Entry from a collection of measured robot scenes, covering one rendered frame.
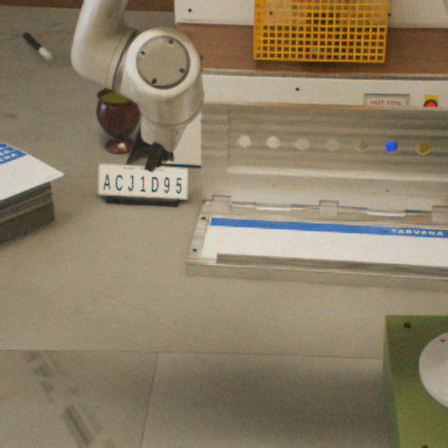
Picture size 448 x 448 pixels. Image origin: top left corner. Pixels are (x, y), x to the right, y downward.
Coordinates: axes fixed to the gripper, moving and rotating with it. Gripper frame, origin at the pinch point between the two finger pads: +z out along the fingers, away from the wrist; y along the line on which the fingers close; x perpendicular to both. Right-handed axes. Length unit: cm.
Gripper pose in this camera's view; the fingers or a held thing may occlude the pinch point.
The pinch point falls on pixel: (176, 124)
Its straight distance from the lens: 171.0
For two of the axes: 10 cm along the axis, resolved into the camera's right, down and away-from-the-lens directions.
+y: -4.0, 9.1, -1.2
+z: 0.1, 1.4, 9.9
